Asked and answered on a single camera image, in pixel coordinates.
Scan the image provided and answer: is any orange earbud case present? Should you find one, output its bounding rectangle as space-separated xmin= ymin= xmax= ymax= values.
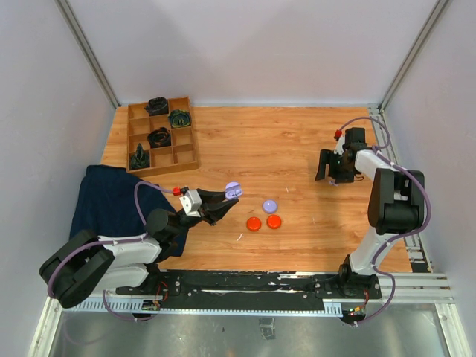
xmin=246 ymin=216 xmax=262 ymax=232
xmin=266 ymin=214 xmax=282 ymax=229

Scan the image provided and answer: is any purple earbud case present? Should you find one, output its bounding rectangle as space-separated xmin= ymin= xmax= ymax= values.
xmin=262 ymin=199 xmax=278 ymax=214
xmin=225 ymin=181 xmax=243 ymax=199

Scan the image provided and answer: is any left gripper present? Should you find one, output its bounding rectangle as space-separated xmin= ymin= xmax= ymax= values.
xmin=169 ymin=188 xmax=239 ymax=239

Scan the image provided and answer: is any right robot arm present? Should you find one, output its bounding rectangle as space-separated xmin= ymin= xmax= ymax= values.
xmin=315 ymin=127 xmax=430 ymax=298

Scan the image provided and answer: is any rolled black tie top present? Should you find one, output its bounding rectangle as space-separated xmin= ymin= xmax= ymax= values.
xmin=144 ymin=97 xmax=169 ymax=116

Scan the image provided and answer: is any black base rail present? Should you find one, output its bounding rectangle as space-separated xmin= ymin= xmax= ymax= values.
xmin=115 ymin=270 xmax=382 ymax=312

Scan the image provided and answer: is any wooden compartment tray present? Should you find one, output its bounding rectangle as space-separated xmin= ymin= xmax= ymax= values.
xmin=126 ymin=97 xmax=199 ymax=177

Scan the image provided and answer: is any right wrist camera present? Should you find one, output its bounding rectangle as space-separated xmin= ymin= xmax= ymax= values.
xmin=333 ymin=135 xmax=346 ymax=155

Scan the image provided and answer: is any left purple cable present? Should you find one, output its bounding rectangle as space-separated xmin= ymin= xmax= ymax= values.
xmin=46 ymin=181 xmax=186 ymax=345

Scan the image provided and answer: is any rolled green patterned tie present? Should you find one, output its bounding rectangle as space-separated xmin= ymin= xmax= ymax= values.
xmin=168 ymin=109 xmax=192 ymax=129

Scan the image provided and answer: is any folded dark tie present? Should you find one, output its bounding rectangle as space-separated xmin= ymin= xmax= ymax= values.
xmin=129 ymin=143 xmax=150 ymax=170

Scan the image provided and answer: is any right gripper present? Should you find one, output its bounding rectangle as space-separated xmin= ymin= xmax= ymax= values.
xmin=315 ymin=149 xmax=354 ymax=184

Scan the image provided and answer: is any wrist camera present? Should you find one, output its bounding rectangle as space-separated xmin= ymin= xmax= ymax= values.
xmin=333 ymin=135 xmax=346 ymax=155
xmin=179 ymin=190 xmax=202 ymax=217

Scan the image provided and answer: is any rolled black orange tie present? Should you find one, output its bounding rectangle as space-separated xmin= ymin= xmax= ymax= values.
xmin=147 ymin=126 xmax=171 ymax=149

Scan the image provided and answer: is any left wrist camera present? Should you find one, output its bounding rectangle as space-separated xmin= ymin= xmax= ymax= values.
xmin=179 ymin=190 xmax=202 ymax=217

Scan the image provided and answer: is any dark blue cloth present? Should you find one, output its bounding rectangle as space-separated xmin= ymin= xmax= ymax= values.
xmin=69 ymin=165 xmax=176 ymax=238

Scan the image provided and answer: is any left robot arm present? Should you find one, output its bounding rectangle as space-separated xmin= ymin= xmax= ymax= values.
xmin=39 ymin=182 xmax=243 ymax=308

